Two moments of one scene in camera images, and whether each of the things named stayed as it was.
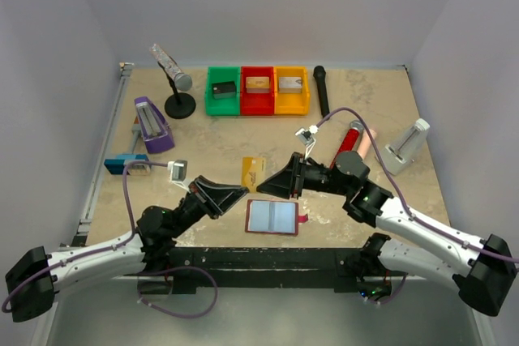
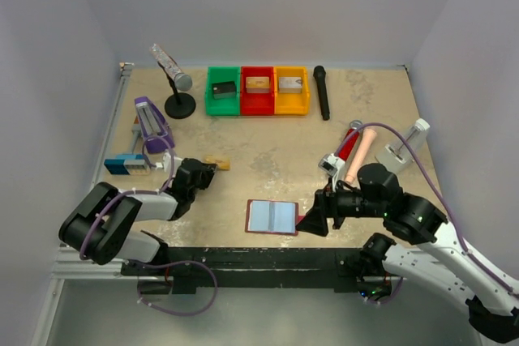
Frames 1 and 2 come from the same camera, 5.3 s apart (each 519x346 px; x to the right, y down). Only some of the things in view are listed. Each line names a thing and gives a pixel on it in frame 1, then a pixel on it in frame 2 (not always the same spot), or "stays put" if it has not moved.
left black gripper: x=205 y=192 -> x=208 y=171
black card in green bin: x=224 y=90 stays put
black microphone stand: x=181 y=104 stays put
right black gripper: x=287 y=181 -> x=325 y=204
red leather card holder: x=274 y=217 stays put
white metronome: x=403 y=147 stays put
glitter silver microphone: x=182 y=81 stays put
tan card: x=253 y=172 -> x=222 y=162
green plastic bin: x=229 y=106 stays put
